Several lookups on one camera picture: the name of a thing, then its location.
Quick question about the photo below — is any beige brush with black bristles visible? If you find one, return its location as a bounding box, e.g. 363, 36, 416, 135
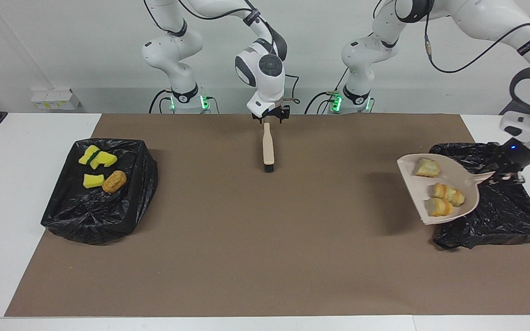
263, 122, 276, 174

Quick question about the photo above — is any orange croissant piece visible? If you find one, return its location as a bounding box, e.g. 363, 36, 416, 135
428, 183, 466, 206

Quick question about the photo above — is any pale bread chunk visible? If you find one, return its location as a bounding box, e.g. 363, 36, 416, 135
425, 198, 455, 217
413, 158, 441, 178

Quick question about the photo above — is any beige plastic dustpan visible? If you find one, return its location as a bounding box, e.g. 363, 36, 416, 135
397, 154, 496, 225

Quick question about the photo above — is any brown bread roll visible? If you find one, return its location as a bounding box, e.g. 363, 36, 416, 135
102, 170, 127, 194

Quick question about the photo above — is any yellow sponge piece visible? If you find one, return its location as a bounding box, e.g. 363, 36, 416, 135
78, 144, 101, 166
83, 173, 105, 189
91, 152, 118, 169

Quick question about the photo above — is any loose black trash bag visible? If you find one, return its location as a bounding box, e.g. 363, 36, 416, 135
429, 142, 530, 250

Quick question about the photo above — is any black bag lined bin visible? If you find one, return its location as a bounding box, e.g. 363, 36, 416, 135
40, 138, 159, 245

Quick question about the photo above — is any brown table mat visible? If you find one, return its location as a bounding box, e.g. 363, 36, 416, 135
5, 114, 530, 318

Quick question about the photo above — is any black base cable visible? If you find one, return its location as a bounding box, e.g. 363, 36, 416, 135
305, 91, 338, 114
149, 89, 173, 114

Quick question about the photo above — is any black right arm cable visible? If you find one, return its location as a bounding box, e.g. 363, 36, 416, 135
143, 0, 302, 104

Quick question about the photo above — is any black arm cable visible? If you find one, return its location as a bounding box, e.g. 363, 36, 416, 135
143, 0, 302, 104
373, 0, 530, 176

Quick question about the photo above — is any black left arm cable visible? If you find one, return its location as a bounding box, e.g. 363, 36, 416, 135
373, 0, 530, 176

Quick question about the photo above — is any white wall socket box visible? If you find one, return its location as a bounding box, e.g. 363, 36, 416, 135
30, 89, 81, 111

